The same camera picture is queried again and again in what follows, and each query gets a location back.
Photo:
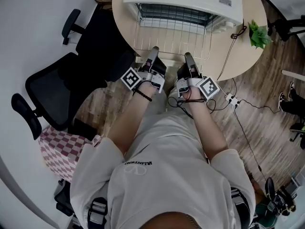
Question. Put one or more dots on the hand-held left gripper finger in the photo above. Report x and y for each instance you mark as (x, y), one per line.
(153, 56)

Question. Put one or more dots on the black mesh office chair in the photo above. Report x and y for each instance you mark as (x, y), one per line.
(59, 92)

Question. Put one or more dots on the dark green bag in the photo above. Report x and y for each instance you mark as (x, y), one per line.
(264, 216)

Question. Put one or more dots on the white t-shirt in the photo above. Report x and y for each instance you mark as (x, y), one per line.
(166, 187)

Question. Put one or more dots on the person's right forearm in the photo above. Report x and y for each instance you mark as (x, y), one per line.
(207, 128)

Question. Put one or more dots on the white power strip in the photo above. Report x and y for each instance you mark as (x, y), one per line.
(233, 100)

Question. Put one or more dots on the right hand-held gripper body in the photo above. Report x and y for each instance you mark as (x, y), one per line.
(208, 88)

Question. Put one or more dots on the green plant in white pot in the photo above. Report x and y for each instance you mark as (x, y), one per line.
(259, 36)

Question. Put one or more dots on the black equipment rig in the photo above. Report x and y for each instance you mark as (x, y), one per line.
(278, 197)

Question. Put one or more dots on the pink checkered box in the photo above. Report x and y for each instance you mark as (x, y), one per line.
(62, 149)

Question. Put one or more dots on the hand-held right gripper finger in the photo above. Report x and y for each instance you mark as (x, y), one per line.
(191, 65)

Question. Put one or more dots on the light grey trousers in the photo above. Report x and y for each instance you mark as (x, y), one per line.
(155, 101)

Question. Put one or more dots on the person's left forearm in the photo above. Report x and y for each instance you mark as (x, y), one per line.
(124, 123)

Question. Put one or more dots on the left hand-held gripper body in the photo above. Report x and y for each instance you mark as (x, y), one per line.
(130, 78)

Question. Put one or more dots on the person's chin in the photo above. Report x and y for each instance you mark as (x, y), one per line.
(171, 221)

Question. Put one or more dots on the black bag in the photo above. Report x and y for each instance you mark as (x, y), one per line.
(64, 199)

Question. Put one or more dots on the black swivel chair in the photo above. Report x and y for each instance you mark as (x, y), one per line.
(297, 132)

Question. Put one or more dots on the white storage crate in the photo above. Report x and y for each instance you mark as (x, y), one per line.
(292, 185)

